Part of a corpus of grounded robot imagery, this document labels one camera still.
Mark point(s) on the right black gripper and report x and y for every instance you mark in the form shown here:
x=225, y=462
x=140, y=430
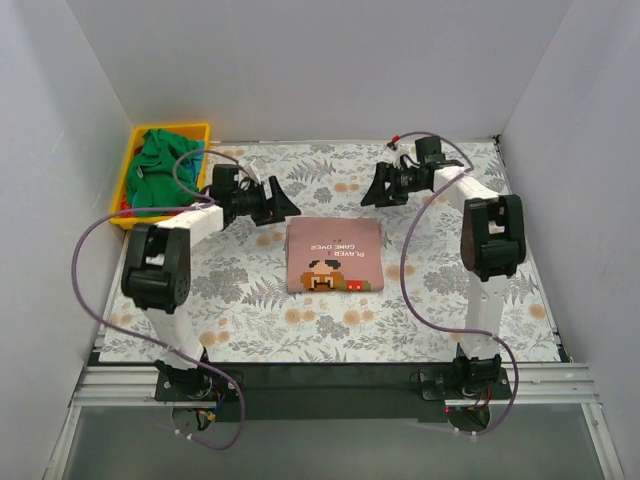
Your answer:
x=388, y=181

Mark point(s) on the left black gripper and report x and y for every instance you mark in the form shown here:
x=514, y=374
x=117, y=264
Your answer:
x=267, y=203

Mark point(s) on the pink mario t shirt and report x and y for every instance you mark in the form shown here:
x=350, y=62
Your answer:
x=328, y=254

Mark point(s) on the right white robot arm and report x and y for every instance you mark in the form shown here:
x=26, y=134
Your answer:
x=492, y=247

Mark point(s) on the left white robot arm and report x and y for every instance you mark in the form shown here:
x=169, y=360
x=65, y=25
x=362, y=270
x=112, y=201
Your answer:
x=157, y=270

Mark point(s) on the blue t shirt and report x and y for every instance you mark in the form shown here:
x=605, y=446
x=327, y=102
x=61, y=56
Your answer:
x=193, y=164

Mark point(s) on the yellow plastic bin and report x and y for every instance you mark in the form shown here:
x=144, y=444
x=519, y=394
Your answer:
x=193, y=131

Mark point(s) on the green t shirt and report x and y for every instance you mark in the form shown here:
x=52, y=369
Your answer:
x=149, y=180

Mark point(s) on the red t shirt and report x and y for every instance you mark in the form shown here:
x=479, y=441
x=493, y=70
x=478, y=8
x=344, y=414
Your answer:
x=127, y=207

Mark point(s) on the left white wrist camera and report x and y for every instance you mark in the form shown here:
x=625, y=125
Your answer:
x=255, y=171

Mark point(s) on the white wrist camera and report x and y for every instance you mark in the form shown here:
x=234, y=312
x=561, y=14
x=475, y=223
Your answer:
x=402, y=157
x=255, y=171

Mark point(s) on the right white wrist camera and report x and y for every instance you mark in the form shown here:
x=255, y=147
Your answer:
x=402, y=157

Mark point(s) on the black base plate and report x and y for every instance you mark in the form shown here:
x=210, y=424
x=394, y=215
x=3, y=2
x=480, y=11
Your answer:
x=412, y=403

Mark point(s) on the aluminium frame rail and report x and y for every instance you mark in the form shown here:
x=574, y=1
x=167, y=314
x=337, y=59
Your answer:
x=532, y=383

